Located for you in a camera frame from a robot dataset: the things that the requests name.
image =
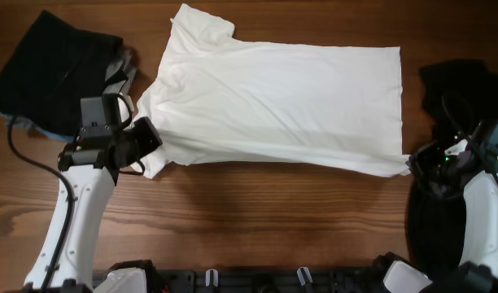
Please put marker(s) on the blue folded shirt in stack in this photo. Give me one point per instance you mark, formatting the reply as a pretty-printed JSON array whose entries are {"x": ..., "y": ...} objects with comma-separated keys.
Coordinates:
[{"x": 55, "y": 136}]

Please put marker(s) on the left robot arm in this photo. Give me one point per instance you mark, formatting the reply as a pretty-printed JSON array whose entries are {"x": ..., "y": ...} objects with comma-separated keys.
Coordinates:
[{"x": 108, "y": 141}]

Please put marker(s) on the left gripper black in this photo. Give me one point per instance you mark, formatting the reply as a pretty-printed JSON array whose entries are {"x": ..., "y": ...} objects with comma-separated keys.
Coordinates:
[{"x": 152, "y": 141}]

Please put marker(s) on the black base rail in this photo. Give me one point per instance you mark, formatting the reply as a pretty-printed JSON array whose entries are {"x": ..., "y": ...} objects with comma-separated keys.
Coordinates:
[{"x": 253, "y": 279}]

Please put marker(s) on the black folded shirt on stack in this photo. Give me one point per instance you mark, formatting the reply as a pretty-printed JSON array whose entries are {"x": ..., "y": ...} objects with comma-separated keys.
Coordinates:
[{"x": 54, "y": 66}]

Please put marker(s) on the black unfolded garment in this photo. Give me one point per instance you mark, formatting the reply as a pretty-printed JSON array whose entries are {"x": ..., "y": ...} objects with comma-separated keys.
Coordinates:
[{"x": 459, "y": 95}]

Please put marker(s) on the white t-shirt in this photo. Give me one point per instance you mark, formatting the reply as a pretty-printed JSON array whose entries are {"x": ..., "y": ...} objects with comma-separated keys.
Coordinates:
[{"x": 218, "y": 99}]

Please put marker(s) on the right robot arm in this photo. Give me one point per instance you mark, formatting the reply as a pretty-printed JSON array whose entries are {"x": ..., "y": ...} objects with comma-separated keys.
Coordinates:
[{"x": 452, "y": 220}]

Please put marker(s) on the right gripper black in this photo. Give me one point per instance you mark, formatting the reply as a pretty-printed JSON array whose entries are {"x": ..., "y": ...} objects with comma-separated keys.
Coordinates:
[{"x": 417, "y": 163}]

